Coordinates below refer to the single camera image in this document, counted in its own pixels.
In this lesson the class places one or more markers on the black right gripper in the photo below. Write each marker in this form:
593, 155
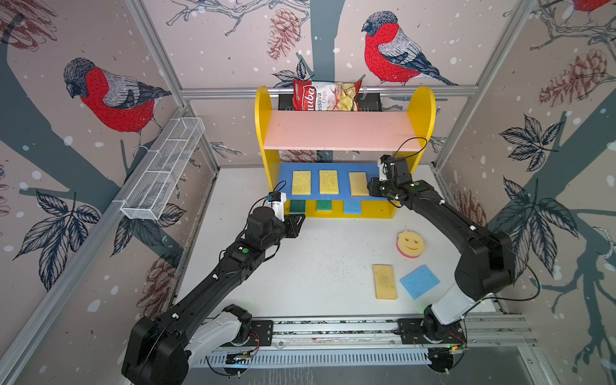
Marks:
371, 187

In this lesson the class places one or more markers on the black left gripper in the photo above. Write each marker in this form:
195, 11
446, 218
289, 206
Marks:
290, 223

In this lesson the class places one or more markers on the dark green sponge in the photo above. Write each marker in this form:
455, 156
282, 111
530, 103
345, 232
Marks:
298, 206

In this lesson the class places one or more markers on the orange yellow sponge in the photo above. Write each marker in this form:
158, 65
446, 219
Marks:
358, 184

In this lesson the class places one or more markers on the light green sponge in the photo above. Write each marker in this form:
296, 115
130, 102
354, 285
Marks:
324, 206

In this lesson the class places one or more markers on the blue sponge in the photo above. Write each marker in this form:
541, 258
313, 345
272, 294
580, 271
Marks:
352, 208
419, 282

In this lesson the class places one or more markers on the tan sponge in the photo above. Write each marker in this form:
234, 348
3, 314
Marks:
385, 282

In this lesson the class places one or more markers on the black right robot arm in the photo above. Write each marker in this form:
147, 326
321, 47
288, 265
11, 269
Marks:
487, 262

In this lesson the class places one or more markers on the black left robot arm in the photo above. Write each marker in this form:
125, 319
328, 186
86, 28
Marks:
163, 350

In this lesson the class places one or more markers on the yellow shelf unit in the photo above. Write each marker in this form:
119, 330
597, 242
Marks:
399, 134

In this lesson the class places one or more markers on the round smiley face sponge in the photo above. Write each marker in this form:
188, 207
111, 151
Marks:
410, 244

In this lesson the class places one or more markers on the red cassava chips bag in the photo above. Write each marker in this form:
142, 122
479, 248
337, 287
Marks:
326, 96

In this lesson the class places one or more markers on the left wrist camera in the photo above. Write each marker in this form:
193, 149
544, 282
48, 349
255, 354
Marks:
276, 200

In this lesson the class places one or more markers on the black wire basket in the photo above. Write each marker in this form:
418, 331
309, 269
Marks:
371, 102

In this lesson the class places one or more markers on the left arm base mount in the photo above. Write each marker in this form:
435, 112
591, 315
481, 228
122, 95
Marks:
252, 332

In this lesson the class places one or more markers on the aluminium rail frame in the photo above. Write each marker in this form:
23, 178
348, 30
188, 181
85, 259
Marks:
363, 332

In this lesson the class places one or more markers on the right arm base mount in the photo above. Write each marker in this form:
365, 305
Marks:
417, 331

